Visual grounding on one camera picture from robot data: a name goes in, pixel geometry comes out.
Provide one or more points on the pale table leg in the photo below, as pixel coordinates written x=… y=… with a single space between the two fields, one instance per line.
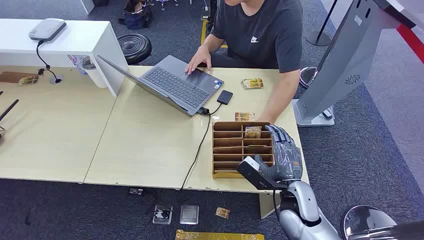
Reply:
x=266 y=205

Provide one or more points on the grey laptop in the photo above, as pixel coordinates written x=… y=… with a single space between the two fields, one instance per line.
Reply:
x=179 y=86

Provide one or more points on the colourful plastic bag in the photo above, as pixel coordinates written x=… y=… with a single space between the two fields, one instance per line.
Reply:
x=75 y=61

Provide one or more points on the brown board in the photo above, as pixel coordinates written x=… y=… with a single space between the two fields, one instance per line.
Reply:
x=11 y=76

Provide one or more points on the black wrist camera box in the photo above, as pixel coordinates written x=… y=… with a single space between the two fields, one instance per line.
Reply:
x=251 y=175

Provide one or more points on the person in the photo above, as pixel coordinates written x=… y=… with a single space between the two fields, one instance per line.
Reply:
x=261 y=33

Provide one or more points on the silver floor plate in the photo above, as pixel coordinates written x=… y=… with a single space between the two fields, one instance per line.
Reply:
x=189 y=214

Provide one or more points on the person's right forearm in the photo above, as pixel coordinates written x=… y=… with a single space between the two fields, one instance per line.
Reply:
x=210 y=43

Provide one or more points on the black round stool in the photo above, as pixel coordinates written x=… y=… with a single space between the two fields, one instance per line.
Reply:
x=134 y=48

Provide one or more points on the chrome stool base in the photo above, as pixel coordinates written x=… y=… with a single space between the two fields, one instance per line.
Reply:
x=364 y=220

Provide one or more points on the stack of gold cards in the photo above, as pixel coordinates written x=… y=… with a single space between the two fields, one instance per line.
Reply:
x=28 y=80
x=252 y=83

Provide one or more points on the person's right hand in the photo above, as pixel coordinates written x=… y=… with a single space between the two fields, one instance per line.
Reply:
x=199 y=59

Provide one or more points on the yellow tape strip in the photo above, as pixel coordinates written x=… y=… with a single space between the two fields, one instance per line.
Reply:
x=215 y=236

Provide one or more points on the grey kiosk stand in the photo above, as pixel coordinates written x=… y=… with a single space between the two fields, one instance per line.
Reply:
x=344 y=56

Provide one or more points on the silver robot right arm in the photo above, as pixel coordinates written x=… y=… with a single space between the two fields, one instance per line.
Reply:
x=304 y=202

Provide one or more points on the black stanchion post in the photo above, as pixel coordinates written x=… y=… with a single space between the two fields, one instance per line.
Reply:
x=318 y=39

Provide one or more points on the grey flat device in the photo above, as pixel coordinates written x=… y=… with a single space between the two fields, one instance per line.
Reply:
x=47 y=30

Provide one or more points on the chrome round base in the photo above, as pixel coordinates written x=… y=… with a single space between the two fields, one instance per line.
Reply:
x=305 y=76

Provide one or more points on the dark bag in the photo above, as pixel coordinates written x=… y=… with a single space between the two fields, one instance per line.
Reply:
x=136 y=16

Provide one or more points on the person's left forearm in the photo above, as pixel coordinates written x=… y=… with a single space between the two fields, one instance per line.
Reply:
x=281 y=94

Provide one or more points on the white lidded cup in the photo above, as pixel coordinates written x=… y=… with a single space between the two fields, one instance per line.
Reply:
x=89 y=64

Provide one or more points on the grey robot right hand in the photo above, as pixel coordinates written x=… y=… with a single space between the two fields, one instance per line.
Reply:
x=286 y=159

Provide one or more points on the wooden card organizer box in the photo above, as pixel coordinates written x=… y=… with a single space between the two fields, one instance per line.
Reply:
x=228 y=145

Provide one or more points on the floor power socket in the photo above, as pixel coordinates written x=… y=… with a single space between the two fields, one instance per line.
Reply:
x=162 y=215

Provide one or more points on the small black device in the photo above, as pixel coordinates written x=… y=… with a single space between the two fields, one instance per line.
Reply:
x=136 y=191

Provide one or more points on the gold hotel card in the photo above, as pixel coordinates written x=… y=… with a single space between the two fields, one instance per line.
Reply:
x=252 y=132

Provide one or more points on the white desk shelf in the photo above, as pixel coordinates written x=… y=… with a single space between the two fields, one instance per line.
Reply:
x=76 y=39

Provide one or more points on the black rod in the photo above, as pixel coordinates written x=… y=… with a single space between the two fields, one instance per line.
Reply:
x=8 y=110

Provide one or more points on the black external drive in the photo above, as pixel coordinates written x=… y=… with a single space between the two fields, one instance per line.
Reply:
x=225 y=97

